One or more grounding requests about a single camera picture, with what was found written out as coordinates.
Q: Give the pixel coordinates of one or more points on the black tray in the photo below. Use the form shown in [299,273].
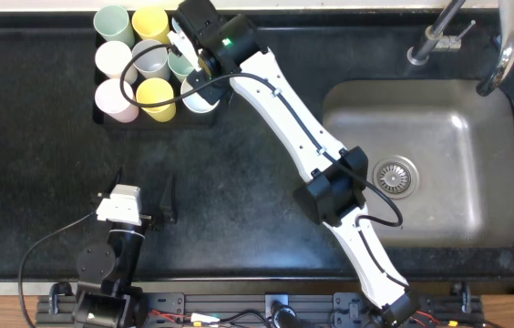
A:
[170,126]

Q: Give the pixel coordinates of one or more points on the yellow cup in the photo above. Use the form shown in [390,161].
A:
[150,23]
[154,93]

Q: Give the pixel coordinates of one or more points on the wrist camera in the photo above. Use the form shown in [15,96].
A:
[186,50]
[120,205]

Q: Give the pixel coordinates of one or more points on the steel sink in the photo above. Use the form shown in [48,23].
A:
[457,136]

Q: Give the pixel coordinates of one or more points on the mounting rail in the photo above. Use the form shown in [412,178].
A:
[239,303]

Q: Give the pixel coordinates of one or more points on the steel tap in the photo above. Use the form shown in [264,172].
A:
[510,45]

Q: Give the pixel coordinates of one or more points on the green cup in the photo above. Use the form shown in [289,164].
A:
[112,23]
[179,68]

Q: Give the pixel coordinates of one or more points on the grey cup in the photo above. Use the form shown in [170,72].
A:
[149,61]

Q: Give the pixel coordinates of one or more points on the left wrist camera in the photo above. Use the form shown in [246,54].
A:
[120,205]

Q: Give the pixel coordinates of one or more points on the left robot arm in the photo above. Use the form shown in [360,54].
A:
[120,255]

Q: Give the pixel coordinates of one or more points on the white cup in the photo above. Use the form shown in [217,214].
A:
[195,104]
[112,59]

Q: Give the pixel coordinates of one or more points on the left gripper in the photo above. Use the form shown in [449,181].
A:
[152,220]

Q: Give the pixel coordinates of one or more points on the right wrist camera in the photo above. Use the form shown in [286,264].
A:
[186,50]

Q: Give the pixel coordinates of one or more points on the pink cup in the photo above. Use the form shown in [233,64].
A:
[113,98]

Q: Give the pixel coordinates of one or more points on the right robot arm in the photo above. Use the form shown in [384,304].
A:
[284,114]

